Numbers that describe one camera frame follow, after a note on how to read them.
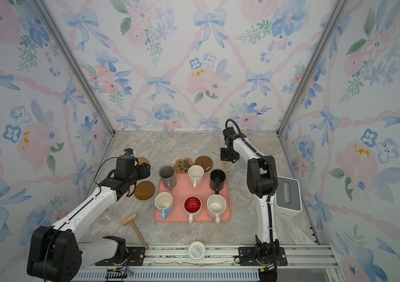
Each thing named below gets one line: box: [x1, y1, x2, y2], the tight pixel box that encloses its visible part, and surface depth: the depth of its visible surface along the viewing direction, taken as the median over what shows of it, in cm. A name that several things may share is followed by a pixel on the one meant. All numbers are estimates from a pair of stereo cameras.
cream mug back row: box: [188, 164, 205, 188], surface depth 92 cm
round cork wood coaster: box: [134, 180, 155, 201], surface depth 95 cm
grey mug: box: [159, 165, 178, 191], surface depth 90 cm
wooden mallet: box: [121, 212, 149, 250], surface depth 83 cm
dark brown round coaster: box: [194, 155, 213, 172], surface depth 107 cm
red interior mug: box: [182, 195, 203, 224], surface depth 83 cm
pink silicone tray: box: [153, 173, 232, 224], surface depth 86 cm
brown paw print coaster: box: [173, 158, 195, 174], surface depth 105 cm
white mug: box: [206, 194, 227, 224], surface depth 83 cm
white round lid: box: [188, 240, 207, 263], surface depth 71 cm
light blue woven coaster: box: [234, 159, 248, 173], surface depth 105 cm
